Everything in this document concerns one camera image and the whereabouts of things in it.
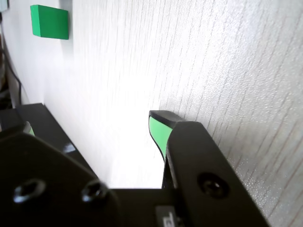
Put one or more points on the green cube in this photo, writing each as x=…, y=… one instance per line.
x=50, y=22

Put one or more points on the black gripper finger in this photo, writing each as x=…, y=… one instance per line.
x=47, y=177
x=201, y=153

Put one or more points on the black box tray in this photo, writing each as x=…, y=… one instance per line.
x=9, y=118

